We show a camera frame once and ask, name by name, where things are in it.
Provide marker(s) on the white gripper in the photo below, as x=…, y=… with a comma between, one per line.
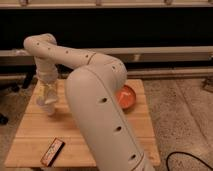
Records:
x=47, y=76

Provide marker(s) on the white sponge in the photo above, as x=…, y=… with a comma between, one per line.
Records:
x=47, y=91

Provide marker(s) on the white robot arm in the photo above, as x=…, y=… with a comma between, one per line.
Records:
x=90, y=92

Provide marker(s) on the orange ceramic bowl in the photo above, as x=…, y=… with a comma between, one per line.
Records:
x=126, y=97

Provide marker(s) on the wooden table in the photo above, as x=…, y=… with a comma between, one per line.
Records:
x=37, y=130

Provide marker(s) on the black orange rectangular box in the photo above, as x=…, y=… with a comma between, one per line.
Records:
x=52, y=152

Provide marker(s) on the grey metal rail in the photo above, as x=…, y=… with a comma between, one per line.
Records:
x=19, y=57

